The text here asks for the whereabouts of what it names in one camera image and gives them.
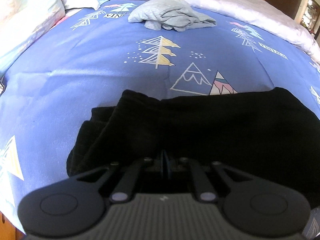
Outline blue patterned bed sheet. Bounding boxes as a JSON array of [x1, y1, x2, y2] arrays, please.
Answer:
[[1, 0, 319, 239]]

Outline wooden bed frame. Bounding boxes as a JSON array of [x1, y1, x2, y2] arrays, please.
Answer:
[[0, 213, 25, 240]]

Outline black pants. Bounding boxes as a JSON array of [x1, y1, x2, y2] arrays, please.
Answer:
[[66, 87, 319, 207]]

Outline light blue floral pillow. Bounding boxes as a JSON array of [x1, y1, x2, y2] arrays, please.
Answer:
[[1, 0, 65, 76]]

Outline light blue crumpled garment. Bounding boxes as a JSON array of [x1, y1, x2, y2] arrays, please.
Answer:
[[128, 0, 217, 32]]

